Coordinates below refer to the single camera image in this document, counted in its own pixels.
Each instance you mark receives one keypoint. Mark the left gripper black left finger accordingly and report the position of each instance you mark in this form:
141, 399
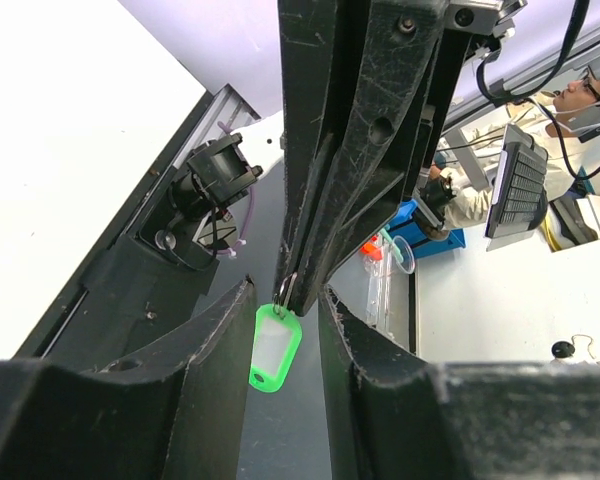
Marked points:
173, 409

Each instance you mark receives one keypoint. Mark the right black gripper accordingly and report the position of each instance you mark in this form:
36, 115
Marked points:
367, 86

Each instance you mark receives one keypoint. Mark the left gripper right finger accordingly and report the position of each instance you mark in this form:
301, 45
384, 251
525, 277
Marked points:
392, 415

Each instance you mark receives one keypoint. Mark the green tag with key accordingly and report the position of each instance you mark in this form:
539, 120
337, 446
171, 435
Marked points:
278, 334

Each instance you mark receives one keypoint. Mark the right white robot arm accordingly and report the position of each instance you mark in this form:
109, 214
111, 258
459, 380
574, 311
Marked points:
367, 86

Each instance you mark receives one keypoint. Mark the computer keyboard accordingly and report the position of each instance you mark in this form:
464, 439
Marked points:
519, 200

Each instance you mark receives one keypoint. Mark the person in background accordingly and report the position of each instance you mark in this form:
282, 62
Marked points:
545, 119

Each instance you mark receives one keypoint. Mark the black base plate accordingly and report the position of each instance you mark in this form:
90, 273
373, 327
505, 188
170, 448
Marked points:
144, 278

